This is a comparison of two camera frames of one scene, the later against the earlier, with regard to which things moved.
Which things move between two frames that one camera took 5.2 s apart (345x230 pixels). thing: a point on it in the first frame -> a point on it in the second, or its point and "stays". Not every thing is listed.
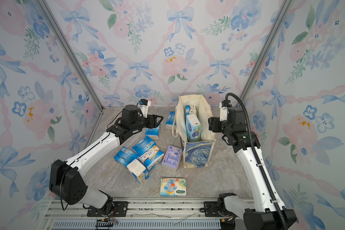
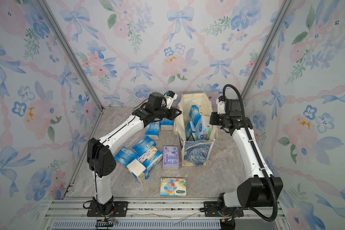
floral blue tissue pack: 189,109 -> 194,114
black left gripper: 150,119 -> 173,111
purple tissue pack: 172,158 stays
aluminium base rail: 145,210 stays
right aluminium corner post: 282,13 stays
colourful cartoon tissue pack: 173,187 stays
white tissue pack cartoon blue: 193,128 -> 201,132
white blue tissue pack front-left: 138,171 stays
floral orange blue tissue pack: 151,158 stays
